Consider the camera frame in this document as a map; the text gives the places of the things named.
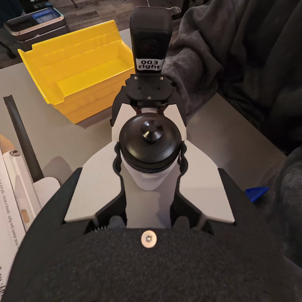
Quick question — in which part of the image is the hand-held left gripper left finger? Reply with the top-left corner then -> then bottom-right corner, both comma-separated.
64,141 -> 126,227

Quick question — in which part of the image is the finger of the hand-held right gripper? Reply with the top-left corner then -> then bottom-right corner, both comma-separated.
162,105 -> 188,142
111,103 -> 140,142

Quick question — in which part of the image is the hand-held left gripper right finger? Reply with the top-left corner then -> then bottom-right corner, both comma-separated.
170,141 -> 235,229

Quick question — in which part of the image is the black bottle lid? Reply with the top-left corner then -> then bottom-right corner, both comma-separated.
119,113 -> 183,174

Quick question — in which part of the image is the blue plastic bin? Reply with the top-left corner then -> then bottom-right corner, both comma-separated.
245,186 -> 270,203

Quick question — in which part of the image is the white plastic bottle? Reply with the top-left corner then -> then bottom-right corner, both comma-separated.
120,153 -> 181,191

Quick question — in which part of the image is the yellow plastic bin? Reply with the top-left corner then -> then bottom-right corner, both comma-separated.
18,20 -> 136,125

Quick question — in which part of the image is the person's grey sweater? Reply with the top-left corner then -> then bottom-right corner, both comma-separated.
245,146 -> 302,272

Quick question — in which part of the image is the instruction board on stand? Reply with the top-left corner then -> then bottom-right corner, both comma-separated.
0,153 -> 26,299

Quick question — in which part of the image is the black dual trash bin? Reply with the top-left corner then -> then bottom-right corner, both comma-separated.
3,7 -> 71,52

